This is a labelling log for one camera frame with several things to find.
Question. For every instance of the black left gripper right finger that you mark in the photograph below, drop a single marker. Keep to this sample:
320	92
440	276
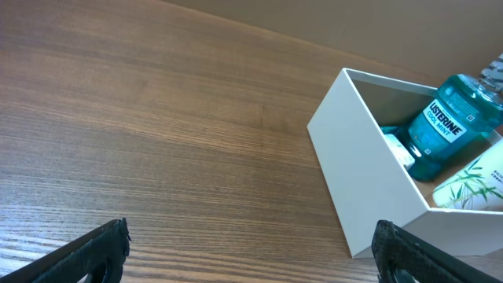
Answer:
402	257

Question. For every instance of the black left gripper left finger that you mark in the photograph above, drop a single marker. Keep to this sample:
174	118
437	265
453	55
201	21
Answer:
97	256

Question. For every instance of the green white soap box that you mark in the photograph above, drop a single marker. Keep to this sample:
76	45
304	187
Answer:
400	153

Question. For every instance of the white bamboo print tube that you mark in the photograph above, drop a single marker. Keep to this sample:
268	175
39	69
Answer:
477	186

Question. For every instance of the blue mouthwash bottle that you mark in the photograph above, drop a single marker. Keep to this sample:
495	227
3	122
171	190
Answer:
464	107

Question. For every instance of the white cardboard box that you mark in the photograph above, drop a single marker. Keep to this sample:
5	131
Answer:
367	183

